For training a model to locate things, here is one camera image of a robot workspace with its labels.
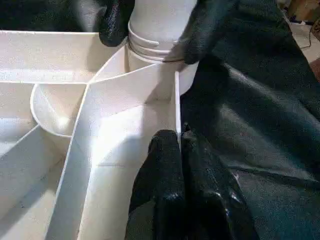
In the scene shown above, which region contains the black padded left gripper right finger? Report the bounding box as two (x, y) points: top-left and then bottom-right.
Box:
(180, 125), (261, 240)

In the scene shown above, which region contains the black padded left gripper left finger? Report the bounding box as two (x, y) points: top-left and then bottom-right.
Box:
(124, 130), (185, 240)

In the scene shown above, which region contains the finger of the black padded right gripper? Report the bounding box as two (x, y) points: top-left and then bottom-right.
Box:
(181, 0), (241, 66)
(98, 0), (136, 48)

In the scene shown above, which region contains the white plastic table leg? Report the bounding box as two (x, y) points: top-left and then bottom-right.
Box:
(127, 0), (200, 63)

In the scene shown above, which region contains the white plastic table top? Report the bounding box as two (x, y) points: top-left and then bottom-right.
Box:
(0, 30), (200, 240)

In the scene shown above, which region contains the black work mat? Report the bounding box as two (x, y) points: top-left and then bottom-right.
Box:
(0, 0), (320, 240)

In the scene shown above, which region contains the brown cardboard box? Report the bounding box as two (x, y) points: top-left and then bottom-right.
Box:
(290, 0), (320, 23)

